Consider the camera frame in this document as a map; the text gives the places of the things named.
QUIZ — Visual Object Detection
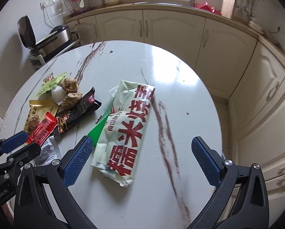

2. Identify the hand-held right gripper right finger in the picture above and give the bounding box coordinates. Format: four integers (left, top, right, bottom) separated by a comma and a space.
191, 136, 269, 229

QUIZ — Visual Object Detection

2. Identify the silver electric cooker black lid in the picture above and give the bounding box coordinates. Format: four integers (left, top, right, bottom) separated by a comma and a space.
17, 15, 72, 55

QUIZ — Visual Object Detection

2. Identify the round marble table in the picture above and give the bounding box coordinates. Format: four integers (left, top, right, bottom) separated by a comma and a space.
0, 40, 225, 229

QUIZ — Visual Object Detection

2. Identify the black snack wrapper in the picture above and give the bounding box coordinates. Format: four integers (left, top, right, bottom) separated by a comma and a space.
55, 87, 102, 134

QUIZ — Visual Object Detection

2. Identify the metal ladle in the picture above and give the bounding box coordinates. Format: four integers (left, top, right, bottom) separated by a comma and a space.
235, 0, 244, 17

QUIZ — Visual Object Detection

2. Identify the white printed wrapper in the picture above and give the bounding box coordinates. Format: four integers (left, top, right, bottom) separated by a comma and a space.
34, 136, 62, 167

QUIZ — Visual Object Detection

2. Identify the stack of white bowls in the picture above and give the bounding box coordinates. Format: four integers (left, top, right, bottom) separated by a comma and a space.
249, 19, 265, 35

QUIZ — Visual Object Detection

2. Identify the gold snack wrapper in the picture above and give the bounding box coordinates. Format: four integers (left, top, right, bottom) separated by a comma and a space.
24, 99, 59, 135

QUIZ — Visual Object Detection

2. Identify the white foam piece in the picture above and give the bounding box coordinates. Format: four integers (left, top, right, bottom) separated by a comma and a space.
50, 86, 65, 104

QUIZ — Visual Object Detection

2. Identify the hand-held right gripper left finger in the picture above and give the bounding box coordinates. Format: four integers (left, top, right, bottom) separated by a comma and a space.
13, 135, 97, 229

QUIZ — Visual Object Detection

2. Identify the green snack wrapper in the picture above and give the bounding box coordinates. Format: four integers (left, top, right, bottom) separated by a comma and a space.
35, 72, 67, 98

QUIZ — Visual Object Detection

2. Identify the white kitchen cart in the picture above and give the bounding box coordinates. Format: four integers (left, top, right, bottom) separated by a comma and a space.
29, 37, 82, 72

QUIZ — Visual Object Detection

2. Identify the red plastic basin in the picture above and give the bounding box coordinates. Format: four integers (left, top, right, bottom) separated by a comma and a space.
194, 2, 223, 15

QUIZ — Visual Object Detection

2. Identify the pale green food package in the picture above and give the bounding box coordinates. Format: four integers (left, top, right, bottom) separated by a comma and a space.
91, 80, 155, 188

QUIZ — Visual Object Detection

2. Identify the brown food lump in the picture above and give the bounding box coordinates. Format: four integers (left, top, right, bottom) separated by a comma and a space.
61, 77, 79, 94
61, 91, 84, 110

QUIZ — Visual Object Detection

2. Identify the red snack wrapper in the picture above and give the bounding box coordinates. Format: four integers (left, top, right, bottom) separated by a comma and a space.
27, 113, 58, 146

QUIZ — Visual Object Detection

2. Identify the wooden cutting board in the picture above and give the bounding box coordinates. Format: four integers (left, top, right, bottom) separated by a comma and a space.
221, 0, 236, 19

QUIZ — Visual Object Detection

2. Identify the white power cable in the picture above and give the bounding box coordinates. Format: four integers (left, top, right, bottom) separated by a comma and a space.
44, 7, 57, 28

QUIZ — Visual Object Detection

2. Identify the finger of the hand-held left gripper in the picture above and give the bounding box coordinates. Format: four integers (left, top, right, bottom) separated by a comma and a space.
0, 143, 41, 180
0, 131, 29, 159

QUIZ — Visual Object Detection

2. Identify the white wall socket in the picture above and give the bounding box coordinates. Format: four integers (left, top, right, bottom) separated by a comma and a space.
40, 0, 55, 9

